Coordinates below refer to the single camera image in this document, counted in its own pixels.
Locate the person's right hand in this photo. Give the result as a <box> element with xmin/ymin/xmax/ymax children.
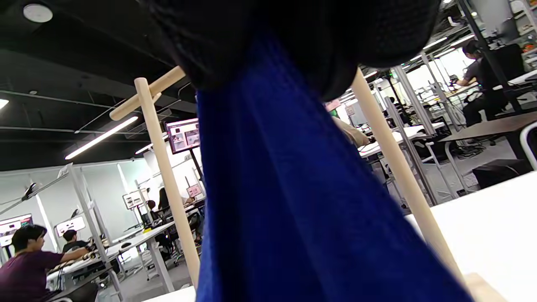
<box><xmin>143</xmin><ymin>0</ymin><xmax>441</xmax><ymax>101</ymax></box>

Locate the blue square towel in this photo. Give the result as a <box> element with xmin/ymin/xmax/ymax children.
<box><xmin>195</xmin><ymin>31</ymin><xmax>474</xmax><ymax>302</ymax></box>

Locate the wooden desktop rack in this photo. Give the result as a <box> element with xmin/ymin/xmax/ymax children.
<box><xmin>109</xmin><ymin>65</ymin><xmax>508</xmax><ymax>302</ymax></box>

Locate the white desktop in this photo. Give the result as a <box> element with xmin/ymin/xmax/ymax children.
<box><xmin>143</xmin><ymin>171</ymin><xmax>537</xmax><ymax>302</ymax></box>

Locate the brown top white side table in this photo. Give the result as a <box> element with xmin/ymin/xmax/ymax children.
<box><xmin>438</xmin><ymin>111</ymin><xmax>537</xmax><ymax>195</ymax></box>

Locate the black box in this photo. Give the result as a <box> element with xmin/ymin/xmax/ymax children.
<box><xmin>472</xmin><ymin>159</ymin><xmax>533</xmax><ymax>189</ymax></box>

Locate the ceiling light tube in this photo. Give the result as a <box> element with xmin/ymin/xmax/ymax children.
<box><xmin>65</xmin><ymin>116</ymin><xmax>139</xmax><ymax>160</ymax></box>

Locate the long white work desk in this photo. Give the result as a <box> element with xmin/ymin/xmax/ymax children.
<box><xmin>46</xmin><ymin>220</ymin><xmax>177</xmax><ymax>294</ymax></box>

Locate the round white ceiling device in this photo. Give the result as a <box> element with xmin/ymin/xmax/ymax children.
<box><xmin>23</xmin><ymin>3</ymin><xmax>53</xmax><ymax>23</ymax></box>

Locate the grey metal post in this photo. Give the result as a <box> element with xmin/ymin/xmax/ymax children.
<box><xmin>392</xmin><ymin>65</ymin><xmax>439</xmax><ymax>206</ymax></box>

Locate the black metal post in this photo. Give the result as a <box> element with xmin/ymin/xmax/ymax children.
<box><xmin>459</xmin><ymin>0</ymin><xmax>523</xmax><ymax>114</ymax></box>

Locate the wall monitor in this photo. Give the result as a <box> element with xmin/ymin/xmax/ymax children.
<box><xmin>56</xmin><ymin>216</ymin><xmax>86</xmax><ymax>236</ymax></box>
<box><xmin>166</xmin><ymin>118</ymin><xmax>201</xmax><ymax>154</ymax></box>
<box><xmin>0</xmin><ymin>214</ymin><xmax>34</xmax><ymax>247</ymax></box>
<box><xmin>123</xmin><ymin>191</ymin><xmax>148</xmax><ymax>209</ymax></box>

